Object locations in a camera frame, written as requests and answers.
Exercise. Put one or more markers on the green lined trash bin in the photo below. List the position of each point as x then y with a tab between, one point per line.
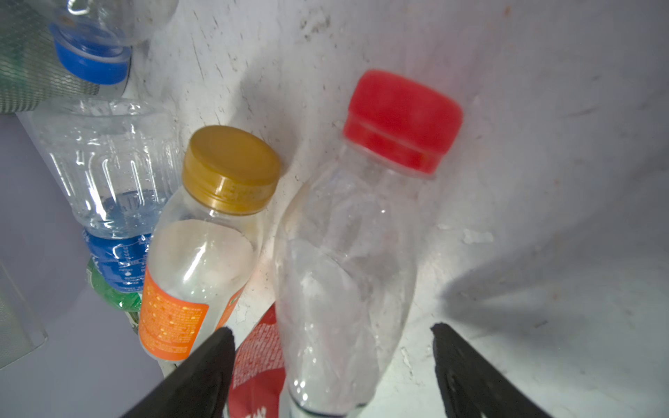
30	69

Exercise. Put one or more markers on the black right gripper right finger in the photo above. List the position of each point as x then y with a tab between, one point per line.
472	387

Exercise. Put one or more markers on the orange label bottle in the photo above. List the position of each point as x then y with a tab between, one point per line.
207	242

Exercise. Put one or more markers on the small blue label bottle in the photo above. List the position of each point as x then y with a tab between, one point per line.
118	162

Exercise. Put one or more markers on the red white label bottle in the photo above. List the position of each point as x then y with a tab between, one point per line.
345	255

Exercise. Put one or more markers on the green soda bottle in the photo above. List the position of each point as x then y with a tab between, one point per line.
126	302

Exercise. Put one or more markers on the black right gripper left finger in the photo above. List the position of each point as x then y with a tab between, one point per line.
198	387

